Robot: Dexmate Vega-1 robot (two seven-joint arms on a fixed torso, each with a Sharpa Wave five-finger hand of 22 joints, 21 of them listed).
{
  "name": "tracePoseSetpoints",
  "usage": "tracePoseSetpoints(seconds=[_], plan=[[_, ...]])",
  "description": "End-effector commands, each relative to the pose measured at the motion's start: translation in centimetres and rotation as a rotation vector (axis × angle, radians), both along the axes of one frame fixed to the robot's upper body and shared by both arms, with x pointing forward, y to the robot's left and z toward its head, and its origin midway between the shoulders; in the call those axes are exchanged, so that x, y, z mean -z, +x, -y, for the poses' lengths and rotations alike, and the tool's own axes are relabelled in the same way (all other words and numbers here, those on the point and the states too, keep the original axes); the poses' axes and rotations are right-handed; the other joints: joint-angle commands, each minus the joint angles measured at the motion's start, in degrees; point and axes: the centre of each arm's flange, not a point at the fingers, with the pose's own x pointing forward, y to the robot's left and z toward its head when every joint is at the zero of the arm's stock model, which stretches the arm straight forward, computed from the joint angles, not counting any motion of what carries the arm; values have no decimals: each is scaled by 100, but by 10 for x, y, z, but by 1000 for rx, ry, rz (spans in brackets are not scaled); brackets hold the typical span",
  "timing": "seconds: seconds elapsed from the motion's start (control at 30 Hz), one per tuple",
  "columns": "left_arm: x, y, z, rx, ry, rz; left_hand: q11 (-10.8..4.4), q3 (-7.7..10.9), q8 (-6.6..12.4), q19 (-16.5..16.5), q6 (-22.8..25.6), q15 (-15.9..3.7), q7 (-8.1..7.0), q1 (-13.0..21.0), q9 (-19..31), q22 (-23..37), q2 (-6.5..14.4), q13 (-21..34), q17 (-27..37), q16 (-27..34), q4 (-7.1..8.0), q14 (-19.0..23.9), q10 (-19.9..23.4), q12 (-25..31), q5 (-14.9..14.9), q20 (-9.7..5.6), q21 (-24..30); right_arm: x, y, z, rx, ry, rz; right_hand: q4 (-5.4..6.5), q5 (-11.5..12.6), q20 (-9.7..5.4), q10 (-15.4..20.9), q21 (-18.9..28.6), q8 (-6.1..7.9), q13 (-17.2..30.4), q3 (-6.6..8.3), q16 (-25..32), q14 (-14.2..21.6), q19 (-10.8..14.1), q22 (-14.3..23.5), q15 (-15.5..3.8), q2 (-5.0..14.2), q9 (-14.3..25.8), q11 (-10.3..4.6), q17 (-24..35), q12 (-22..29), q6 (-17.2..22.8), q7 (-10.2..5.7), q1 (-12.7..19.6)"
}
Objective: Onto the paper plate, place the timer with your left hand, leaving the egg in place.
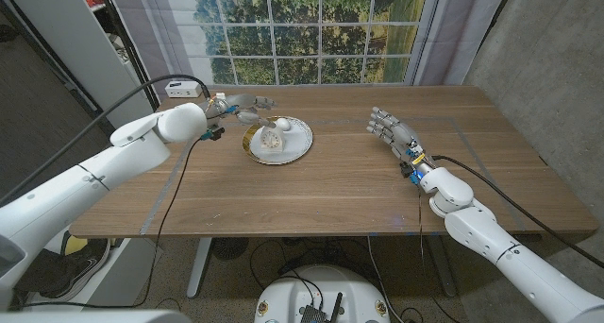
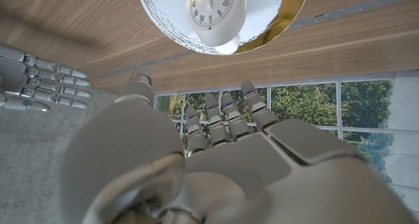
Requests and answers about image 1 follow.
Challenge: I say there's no black round floor fan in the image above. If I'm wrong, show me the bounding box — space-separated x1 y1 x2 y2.
210 237 250 262

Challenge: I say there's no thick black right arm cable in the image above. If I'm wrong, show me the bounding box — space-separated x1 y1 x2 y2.
431 154 604 270

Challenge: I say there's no white table leg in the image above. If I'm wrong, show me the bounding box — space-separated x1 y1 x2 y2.
186 237 213 299

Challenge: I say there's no black trouser leg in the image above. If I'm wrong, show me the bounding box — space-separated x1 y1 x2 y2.
13 249 72 296

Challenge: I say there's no white kitchen timer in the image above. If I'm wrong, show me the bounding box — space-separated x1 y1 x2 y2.
259 127 286 154

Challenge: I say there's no black torso computer module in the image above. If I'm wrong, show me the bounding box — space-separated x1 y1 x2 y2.
299 292 344 323

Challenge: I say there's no printed window backdrop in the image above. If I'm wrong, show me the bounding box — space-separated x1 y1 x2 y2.
106 0 513 97

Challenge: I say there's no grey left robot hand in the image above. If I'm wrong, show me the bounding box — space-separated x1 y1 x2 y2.
203 93 278 129

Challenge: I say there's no white gold-rimmed paper plate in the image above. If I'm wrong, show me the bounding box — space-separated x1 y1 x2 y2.
242 115 314 166

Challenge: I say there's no white floor platform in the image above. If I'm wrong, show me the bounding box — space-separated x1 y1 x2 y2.
23 236 164 310

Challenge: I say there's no grey table leg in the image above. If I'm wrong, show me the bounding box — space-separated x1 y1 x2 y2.
427 235 458 298

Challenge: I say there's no white power strip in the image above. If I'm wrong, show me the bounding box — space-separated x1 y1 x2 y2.
164 80 203 99

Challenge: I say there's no grey floor cable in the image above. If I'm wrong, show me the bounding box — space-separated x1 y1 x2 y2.
366 236 394 323

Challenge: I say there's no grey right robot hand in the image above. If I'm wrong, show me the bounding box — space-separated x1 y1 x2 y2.
366 106 428 171

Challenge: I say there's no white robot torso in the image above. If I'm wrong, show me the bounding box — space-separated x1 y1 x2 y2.
253 264 392 323

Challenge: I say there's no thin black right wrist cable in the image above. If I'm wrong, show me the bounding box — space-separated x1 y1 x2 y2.
416 185 427 267

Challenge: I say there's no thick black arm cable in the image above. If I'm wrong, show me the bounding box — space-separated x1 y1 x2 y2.
431 154 604 270
0 74 212 206

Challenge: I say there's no thin black left wrist cable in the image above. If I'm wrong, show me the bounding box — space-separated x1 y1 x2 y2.
18 133 211 310

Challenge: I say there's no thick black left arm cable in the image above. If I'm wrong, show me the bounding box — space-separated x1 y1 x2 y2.
0 74 212 206

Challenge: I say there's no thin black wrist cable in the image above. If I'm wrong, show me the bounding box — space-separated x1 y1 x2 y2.
416 185 427 267
18 133 211 310

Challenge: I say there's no white cabinet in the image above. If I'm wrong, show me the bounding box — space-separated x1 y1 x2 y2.
0 0 159 133

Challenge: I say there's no black sneaker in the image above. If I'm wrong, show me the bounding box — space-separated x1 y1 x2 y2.
40 237 112 303

